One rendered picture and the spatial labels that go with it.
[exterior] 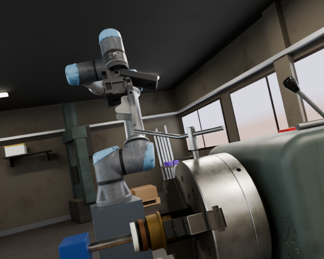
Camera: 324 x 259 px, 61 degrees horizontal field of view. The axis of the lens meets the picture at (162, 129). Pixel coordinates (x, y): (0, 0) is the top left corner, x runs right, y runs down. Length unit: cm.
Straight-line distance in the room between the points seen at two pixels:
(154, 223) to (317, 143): 40
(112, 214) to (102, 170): 18
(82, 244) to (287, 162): 48
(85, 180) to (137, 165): 570
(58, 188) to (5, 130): 204
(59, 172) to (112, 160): 676
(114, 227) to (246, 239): 63
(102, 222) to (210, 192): 61
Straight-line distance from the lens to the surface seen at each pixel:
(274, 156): 63
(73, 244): 70
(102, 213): 113
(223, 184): 63
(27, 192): 800
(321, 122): 101
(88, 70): 102
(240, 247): 64
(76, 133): 688
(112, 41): 93
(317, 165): 63
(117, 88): 82
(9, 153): 759
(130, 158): 115
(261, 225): 64
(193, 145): 72
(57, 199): 794
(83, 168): 683
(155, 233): 69
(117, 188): 117
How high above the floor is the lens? 127
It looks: 5 degrees up
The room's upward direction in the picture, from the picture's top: 11 degrees counter-clockwise
